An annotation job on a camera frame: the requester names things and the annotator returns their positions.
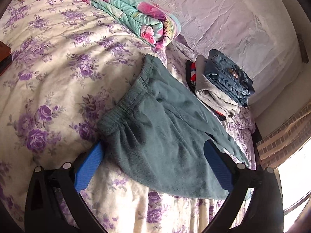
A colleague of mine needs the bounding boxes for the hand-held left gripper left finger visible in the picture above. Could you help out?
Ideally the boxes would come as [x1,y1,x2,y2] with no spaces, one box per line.
[24,141,108,233]

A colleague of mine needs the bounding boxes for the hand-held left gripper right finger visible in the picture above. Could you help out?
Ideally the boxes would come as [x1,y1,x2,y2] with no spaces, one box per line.
[201,140,285,233]

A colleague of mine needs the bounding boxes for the dark wooden furniture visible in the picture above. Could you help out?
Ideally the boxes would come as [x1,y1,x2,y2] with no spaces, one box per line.
[0,41,12,76]

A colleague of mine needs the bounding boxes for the window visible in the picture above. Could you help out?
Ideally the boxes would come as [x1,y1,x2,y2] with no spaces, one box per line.
[279,146,311,215]

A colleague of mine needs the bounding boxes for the folded grey sweatpants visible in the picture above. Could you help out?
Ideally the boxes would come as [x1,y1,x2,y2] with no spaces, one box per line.
[195,55,241,117]

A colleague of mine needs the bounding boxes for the teal fleece pants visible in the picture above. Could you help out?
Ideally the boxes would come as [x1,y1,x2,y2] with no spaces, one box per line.
[97,53,251,199]

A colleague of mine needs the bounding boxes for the checkered curtain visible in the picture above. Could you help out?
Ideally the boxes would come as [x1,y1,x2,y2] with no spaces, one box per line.
[256,112,311,169]

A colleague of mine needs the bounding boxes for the purple floral bed cover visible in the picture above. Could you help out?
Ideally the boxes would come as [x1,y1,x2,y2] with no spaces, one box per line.
[0,0,258,233]

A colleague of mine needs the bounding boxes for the folded blue jeans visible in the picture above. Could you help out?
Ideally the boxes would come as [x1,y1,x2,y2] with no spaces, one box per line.
[204,49,255,108]

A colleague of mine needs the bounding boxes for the folded floral quilt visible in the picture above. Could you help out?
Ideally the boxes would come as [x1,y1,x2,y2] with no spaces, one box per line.
[78,0,182,50]

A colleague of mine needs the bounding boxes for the folded black pants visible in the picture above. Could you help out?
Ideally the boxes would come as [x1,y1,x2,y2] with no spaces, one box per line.
[186,60,227,122]

